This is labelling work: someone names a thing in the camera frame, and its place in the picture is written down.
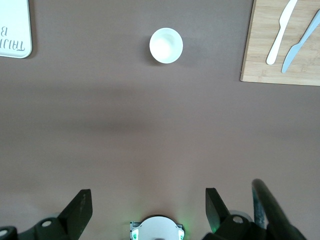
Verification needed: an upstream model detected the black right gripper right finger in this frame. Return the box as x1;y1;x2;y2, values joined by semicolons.
202;187;270;240

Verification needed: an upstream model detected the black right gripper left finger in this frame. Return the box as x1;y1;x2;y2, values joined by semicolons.
0;189;94;240

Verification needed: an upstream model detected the white plastic cup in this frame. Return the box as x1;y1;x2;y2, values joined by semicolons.
149;27;184;64

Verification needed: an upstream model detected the cream tray with bear print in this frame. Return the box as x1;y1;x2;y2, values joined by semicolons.
0;0;33;59

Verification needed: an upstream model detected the bamboo cutting board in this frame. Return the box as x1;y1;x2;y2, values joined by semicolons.
240;0;320;87

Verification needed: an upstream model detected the grey plastic knife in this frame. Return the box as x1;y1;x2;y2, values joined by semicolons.
281;9;320;74

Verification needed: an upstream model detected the white plastic knife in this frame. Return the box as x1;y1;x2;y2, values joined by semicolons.
266;0;299;66

